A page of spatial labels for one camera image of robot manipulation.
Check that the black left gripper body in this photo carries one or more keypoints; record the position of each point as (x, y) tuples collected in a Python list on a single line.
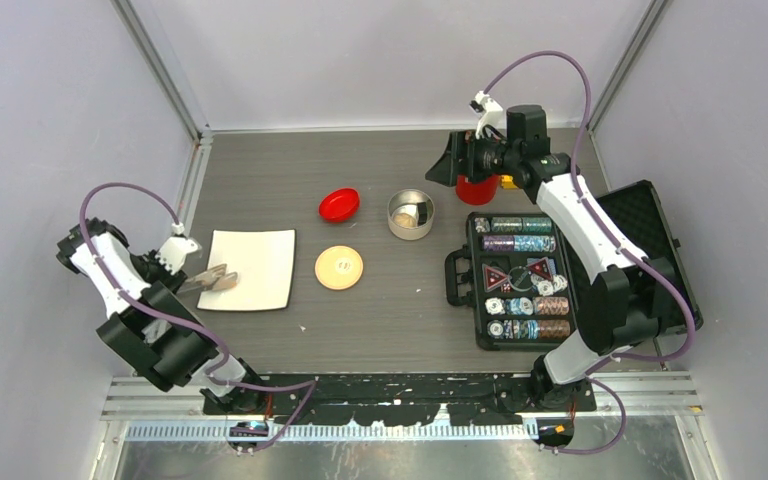
[(153, 270)]

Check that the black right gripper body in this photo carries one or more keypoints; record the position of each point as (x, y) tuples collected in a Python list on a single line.
[(485, 157)]

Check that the red tall cup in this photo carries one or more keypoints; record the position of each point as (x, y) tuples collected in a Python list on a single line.
[(477, 193)]

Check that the black white sushi piece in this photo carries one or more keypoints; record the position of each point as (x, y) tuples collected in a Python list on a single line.
[(419, 210)]

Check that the metal tongs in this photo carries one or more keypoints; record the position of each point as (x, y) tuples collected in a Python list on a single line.
[(214, 279)]

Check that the beige bun food piece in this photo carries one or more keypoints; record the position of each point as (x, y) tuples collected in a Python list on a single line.
[(405, 220)]

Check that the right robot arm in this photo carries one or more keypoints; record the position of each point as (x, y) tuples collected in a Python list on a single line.
[(629, 292)]

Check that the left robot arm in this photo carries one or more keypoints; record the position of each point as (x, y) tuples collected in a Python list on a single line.
[(146, 324)]

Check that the steel round lunch container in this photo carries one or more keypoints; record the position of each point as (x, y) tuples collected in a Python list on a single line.
[(409, 196)]

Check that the yellow tape measure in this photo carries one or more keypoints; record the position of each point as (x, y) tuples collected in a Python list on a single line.
[(506, 182)]

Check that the red round lid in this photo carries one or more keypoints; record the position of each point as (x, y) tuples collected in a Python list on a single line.
[(339, 205)]

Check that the white square plate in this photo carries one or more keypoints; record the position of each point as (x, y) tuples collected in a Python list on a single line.
[(264, 264)]

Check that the black poker chip case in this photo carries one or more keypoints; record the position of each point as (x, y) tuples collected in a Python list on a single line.
[(524, 282)]

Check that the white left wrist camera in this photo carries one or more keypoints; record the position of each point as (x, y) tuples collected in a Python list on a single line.
[(173, 253)]

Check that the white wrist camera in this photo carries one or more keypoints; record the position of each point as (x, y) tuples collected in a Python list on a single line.
[(488, 110), (173, 253)]

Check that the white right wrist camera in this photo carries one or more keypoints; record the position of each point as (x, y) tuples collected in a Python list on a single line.
[(488, 110)]

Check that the aluminium frame rail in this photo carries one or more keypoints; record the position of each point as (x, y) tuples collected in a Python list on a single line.
[(624, 401)]

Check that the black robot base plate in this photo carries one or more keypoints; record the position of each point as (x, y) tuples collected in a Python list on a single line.
[(472, 399)]

